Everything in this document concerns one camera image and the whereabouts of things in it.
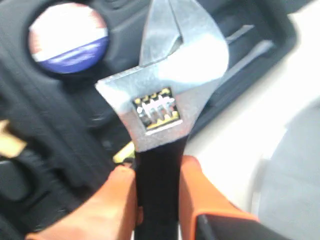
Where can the silver adjustable wrench black handle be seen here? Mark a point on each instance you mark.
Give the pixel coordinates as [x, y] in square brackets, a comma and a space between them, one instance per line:
[182, 58]

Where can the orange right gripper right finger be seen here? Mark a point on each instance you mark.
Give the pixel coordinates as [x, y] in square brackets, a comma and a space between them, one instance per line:
[206, 214]

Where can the yellow 2m tape measure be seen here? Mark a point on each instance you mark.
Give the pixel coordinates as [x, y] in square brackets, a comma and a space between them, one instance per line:
[68, 38]

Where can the round stainless steel pan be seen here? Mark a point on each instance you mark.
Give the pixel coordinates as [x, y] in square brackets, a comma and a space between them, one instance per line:
[289, 197]

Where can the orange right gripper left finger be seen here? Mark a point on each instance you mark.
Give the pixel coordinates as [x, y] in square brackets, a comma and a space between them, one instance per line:
[111, 213]

